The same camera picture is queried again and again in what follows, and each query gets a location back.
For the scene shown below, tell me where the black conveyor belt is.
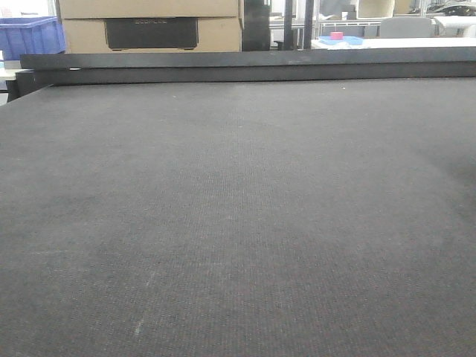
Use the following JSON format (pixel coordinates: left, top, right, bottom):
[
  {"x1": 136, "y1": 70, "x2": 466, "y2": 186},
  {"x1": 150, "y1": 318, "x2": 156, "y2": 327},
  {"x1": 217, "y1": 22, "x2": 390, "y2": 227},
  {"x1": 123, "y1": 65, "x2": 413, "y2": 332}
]
[{"x1": 1, "y1": 78, "x2": 475, "y2": 356}]

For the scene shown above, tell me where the lower cardboard box black window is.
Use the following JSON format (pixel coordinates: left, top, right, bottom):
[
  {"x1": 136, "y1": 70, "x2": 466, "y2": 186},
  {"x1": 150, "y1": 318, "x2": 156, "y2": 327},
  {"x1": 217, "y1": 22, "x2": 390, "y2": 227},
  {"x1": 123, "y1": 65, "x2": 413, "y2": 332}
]
[{"x1": 62, "y1": 17, "x2": 242, "y2": 54}]

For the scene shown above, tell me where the upper cardboard box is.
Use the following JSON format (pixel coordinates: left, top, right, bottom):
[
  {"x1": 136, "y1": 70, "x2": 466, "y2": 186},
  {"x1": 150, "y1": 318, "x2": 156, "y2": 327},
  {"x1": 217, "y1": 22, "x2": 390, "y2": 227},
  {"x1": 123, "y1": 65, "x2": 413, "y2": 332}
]
[{"x1": 59, "y1": 0, "x2": 244, "y2": 19}]

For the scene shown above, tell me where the black panel behind boxes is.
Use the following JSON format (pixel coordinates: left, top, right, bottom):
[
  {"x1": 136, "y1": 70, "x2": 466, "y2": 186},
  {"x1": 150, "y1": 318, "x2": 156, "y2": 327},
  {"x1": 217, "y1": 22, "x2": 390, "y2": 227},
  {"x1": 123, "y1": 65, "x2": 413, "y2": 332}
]
[{"x1": 242, "y1": 0, "x2": 271, "y2": 51}]

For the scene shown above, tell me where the blue shallow tray background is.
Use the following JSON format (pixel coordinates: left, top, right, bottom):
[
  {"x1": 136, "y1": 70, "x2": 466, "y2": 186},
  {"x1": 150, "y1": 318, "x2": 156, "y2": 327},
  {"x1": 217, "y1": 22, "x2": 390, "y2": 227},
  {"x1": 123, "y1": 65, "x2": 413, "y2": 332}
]
[{"x1": 318, "y1": 36, "x2": 364, "y2": 46}]

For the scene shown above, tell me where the white background table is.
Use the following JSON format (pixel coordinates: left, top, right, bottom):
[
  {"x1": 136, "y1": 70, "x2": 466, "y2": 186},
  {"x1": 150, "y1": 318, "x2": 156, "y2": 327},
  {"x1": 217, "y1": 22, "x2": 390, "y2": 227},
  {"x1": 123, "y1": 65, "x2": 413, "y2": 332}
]
[{"x1": 311, "y1": 37, "x2": 475, "y2": 50}]

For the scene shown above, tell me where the blue plastic crate background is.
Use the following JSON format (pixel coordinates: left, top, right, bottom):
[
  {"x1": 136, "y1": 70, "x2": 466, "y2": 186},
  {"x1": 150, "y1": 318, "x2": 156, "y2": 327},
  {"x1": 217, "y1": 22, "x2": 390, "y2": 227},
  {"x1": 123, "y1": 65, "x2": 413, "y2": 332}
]
[{"x1": 1, "y1": 16, "x2": 66, "y2": 61}]

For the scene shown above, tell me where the black vertical post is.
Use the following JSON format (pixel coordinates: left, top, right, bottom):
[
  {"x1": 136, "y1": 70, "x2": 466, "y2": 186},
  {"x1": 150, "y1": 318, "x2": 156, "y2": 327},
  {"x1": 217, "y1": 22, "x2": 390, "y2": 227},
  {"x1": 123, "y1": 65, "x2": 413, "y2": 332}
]
[{"x1": 303, "y1": 0, "x2": 315, "y2": 50}]

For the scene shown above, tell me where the black conveyor side rail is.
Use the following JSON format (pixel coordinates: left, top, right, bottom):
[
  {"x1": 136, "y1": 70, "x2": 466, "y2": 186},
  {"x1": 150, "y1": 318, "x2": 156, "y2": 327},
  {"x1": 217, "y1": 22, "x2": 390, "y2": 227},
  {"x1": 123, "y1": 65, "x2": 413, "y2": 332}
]
[{"x1": 20, "y1": 46, "x2": 475, "y2": 86}]

